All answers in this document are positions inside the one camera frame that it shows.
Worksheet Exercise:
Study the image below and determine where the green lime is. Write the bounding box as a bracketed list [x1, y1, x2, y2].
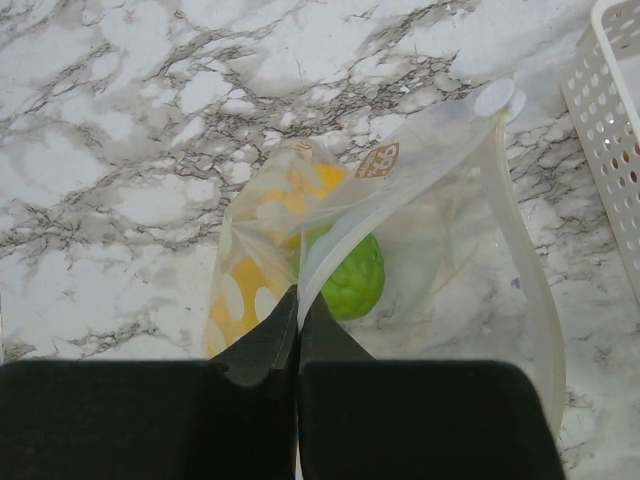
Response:
[292, 232, 386, 321]

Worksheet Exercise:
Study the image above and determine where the white plastic basket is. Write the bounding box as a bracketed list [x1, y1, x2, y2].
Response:
[560, 1, 639, 289]

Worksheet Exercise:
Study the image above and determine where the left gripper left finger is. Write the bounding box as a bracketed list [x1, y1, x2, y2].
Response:
[1, 290, 299, 479]

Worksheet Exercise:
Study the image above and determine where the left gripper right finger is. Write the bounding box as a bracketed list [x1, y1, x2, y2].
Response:
[298, 297, 564, 479]

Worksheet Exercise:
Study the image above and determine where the clear zip top bag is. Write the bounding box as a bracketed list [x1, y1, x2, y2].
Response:
[212, 78, 566, 430]

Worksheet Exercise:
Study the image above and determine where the yellow bell pepper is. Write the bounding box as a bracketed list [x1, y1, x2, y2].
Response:
[204, 256, 290, 357]

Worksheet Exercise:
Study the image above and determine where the yellow lemon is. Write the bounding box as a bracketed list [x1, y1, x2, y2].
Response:
[244, 159, 349, 250]

